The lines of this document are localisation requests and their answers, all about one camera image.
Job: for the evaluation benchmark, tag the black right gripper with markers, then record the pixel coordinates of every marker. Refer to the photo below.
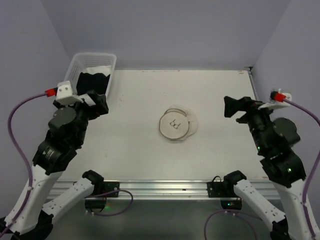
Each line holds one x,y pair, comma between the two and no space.
246,108

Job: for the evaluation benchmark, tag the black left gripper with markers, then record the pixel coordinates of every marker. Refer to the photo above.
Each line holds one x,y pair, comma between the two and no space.
99,104

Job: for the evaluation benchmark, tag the black bra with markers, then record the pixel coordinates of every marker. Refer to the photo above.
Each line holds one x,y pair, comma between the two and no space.
97,82

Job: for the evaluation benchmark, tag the white bra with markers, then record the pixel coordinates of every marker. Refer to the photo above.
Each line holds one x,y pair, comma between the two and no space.
102,69

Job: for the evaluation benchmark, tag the white mesh laundry bag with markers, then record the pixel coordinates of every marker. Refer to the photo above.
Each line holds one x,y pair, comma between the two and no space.
178,123

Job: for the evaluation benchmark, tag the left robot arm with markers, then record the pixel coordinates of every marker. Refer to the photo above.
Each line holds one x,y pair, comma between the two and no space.
32,217

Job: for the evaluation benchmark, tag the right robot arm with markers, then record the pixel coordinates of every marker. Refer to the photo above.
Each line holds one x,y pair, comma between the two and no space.
274,140

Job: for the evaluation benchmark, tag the white plastic basket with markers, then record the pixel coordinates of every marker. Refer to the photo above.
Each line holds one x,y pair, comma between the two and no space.
91,63

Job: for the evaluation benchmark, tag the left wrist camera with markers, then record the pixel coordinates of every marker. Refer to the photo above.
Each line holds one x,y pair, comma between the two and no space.
65,95

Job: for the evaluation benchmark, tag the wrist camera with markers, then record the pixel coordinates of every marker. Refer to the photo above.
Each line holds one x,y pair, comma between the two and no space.
277,100
65,95

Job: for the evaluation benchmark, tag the aluminium right side rail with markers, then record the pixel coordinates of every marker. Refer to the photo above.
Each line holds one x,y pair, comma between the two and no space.
250,74

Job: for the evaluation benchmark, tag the aluminium rail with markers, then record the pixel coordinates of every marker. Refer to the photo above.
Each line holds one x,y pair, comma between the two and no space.
166,189
250,74

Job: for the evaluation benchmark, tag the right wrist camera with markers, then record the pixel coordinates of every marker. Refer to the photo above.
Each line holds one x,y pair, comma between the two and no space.
277,100

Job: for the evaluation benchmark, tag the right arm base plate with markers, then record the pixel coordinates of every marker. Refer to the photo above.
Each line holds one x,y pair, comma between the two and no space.
220,189

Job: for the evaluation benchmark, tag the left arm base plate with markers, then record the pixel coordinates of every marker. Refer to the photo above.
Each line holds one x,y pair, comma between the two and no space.
106,187

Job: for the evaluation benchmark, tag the aluminium front rail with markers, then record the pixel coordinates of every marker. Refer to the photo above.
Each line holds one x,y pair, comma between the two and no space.
166,189

